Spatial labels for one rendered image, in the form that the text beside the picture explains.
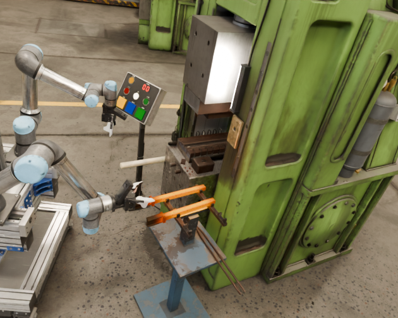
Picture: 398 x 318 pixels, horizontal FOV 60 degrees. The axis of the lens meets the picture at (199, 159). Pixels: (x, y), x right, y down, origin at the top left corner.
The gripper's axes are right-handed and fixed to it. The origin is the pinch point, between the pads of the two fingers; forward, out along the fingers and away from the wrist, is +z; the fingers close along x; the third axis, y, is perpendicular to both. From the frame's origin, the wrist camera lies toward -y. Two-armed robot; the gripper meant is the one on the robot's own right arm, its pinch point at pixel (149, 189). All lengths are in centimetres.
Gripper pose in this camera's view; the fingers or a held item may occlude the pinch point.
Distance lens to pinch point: 176.3
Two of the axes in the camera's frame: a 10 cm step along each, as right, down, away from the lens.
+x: 5.0, 5.7, -6.5
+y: -1.6, 8.0, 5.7
